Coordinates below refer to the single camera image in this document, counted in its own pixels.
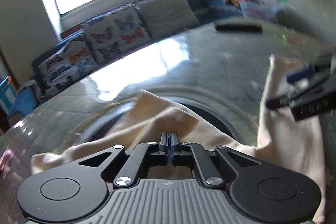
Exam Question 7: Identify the cream beige garment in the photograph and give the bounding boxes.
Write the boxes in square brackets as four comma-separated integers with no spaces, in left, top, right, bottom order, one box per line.
[31,54,329,223]

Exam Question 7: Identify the black remote control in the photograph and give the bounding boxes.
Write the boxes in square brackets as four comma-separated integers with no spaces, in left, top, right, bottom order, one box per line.
[214,22,263,34]

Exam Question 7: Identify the grey quilted star tablecloth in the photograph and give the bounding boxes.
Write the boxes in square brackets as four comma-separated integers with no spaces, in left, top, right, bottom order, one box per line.
[1,22,331,223]

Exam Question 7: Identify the dark blue sofa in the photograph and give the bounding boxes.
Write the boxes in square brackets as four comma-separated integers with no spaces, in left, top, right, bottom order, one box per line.
[7,0,242,124]

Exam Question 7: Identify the butterfly print cushion right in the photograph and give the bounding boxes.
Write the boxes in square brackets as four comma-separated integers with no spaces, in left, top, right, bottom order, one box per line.
[82,3,151,63]

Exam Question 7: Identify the butterfly print cushion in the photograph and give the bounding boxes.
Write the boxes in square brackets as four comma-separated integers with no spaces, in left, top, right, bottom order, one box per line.
[38,33,98,97]
[82,3,151,63]

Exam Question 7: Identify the butterfly print cushion left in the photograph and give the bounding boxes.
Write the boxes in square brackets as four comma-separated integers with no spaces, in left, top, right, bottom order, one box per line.
[38,33,98,97]

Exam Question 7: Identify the plain beige cushion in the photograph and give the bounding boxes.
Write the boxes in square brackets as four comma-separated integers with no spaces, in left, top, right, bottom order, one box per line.
[137,0,199,39]

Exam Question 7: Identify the blue plastic cabinet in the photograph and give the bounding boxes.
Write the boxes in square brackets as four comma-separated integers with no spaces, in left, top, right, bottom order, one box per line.
[0,76,16,114]

